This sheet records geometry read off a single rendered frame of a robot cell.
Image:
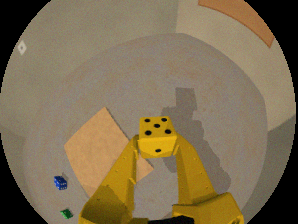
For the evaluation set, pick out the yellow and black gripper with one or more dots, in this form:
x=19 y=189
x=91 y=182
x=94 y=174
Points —
x=113 y=201

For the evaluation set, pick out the tan mat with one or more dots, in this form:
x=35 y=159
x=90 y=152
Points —
x=95 y=147

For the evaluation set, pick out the yellow die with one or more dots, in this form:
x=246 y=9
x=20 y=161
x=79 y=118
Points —
x=157 y=137

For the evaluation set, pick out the blue die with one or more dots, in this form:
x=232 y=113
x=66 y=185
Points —
x=60 y=182

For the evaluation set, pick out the green die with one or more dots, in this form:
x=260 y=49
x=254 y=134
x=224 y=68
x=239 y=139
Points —
x=66 y=213

